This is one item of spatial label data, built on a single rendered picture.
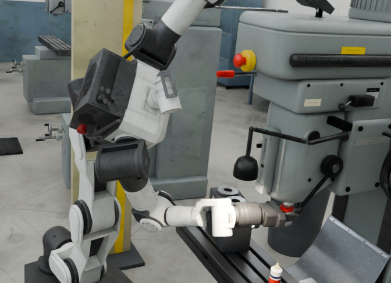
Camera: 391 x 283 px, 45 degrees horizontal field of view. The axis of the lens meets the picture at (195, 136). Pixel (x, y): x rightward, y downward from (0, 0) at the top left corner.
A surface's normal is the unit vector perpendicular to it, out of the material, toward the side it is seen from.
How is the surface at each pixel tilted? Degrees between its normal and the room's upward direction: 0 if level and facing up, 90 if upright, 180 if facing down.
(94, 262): 28
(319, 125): 90
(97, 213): 81
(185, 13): 104
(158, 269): 0
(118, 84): 59
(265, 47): 90
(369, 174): 90
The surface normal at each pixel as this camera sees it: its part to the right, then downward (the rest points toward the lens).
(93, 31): 0.44, 0.33
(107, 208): 0.63, 0.15
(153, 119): 0.58, -0.24
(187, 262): 0.09, -0.94
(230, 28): -0.89, 0.07
